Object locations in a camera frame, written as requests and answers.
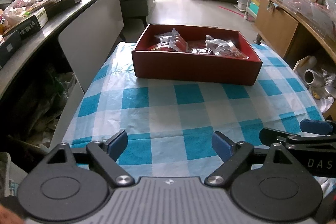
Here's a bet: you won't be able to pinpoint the small black box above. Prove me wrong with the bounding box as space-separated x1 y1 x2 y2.
0 32 23 69

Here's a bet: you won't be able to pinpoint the clear plastic trays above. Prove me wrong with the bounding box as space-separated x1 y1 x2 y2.
272 0 336 39

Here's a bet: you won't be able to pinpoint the silver white packet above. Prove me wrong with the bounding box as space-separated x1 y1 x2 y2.
205 35 235 56

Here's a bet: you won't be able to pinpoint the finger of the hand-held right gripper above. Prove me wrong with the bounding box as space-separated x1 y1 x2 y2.
300 119 336 136
259 127 336 149

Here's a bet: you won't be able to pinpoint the grey sideboard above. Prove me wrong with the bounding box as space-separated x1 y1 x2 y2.
0 0 124 140

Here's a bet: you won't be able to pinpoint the teal yellow plastic bin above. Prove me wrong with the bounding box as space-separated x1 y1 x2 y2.
249 0 262 18

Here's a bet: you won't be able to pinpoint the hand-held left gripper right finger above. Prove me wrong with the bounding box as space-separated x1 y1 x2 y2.
204 131 298 186

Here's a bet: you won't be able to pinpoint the wooden cabinet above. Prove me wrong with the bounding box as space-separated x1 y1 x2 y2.
254 0 336 120

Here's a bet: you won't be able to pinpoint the black box with white label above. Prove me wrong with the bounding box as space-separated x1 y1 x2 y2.
2 7 49 40

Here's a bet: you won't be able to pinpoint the blue white checkered tablecloth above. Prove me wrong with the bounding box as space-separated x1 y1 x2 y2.
56 42 332 180

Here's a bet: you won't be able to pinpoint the pink stick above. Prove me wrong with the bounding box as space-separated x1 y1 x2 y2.
217 5 246 17

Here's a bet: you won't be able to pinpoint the white stacked plastic containers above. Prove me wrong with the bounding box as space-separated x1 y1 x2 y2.
237 0 249 14

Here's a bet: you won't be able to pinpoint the dark plastic bag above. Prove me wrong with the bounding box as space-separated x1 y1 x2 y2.
10 63 77 146

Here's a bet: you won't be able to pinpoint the clear sausage packet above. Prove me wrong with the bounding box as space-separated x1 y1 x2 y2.
154 28 189 52

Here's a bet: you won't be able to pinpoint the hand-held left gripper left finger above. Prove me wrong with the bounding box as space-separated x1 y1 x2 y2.
46 130 135 186

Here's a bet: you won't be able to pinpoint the red cardboard box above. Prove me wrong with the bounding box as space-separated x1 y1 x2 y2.
131 24 263 86

